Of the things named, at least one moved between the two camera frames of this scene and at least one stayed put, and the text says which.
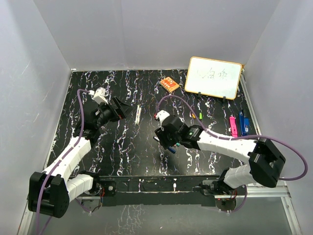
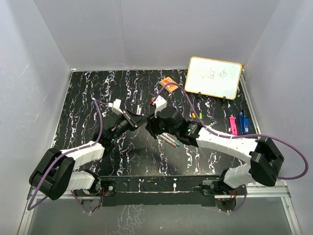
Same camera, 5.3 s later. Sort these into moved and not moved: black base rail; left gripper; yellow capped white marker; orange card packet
Moved: left gripper
Not moved: black base rail; orange card packet; yellow capped white marker
